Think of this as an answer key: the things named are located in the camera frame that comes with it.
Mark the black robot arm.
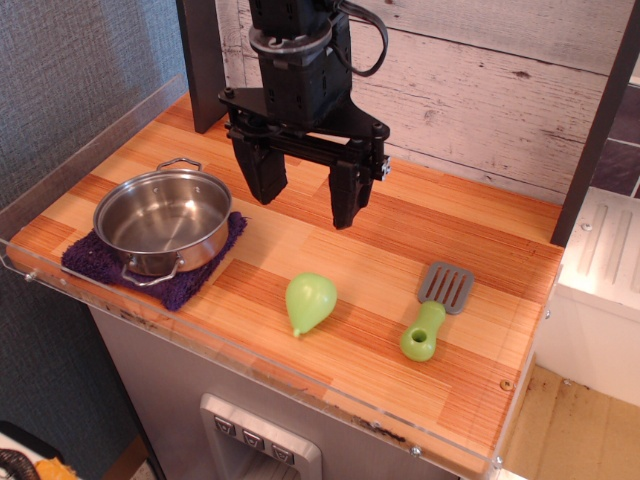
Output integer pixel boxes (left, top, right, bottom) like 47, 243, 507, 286
219, 1, 390, 229

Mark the grey spatula green handle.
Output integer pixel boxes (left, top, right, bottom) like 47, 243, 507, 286
399, 261, 475, 362

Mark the green plastic pear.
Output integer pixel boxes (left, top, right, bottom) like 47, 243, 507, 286
285, 272, 338, 337

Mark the stainless steel pot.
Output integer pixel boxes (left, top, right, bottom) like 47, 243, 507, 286
93, 157, 233, 285

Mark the clear acrylic table guard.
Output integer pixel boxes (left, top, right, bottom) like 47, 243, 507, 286
1, 75, 510, 479

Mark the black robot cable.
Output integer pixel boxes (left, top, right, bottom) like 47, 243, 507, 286
330, 0, 390, 79

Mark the dark shelf post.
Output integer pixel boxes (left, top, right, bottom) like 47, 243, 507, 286
550, 1, 639, 247
176, 0, 226, 134

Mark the dark left shelf post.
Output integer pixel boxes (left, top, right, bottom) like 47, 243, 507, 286
176, 0, 226, 134

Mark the dark right shelf post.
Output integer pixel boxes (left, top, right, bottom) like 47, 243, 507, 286
550, 1, 639, 247

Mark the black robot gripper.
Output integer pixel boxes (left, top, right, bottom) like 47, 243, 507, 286
219, 9, 390, 230

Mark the purple knitted cloth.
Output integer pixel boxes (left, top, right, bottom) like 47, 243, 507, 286
61, 211, 248, 311

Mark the grey toy fridge cabinet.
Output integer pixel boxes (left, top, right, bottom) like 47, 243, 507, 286
90, 308, 452, 479

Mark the white plastic appliance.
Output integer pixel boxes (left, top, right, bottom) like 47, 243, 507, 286
535, 188, 639, 405

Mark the silver dispenser button panel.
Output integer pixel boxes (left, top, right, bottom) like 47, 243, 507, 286
200, 394, 323, 479

